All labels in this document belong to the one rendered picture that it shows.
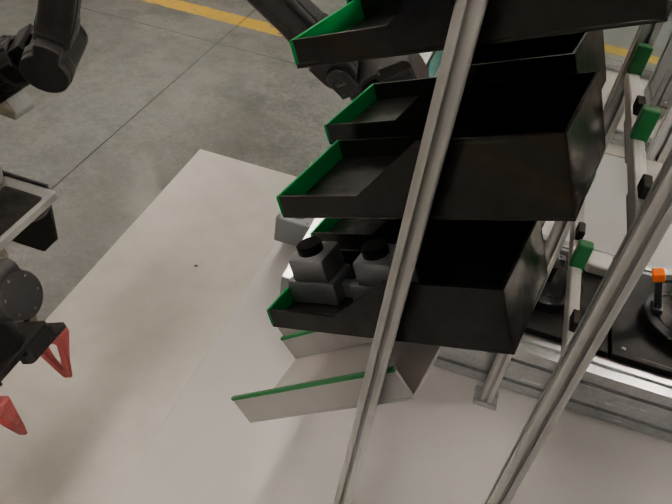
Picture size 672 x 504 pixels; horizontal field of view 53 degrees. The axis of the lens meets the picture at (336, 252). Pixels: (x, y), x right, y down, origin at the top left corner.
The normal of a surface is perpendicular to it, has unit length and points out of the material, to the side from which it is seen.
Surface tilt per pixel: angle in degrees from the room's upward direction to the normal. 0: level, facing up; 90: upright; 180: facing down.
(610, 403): 90
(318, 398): 90
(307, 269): 90
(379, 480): 0
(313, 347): 90
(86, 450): 0
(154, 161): 0
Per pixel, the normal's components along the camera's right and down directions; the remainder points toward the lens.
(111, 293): 0.12, -0.75
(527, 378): -0.30, 0.60
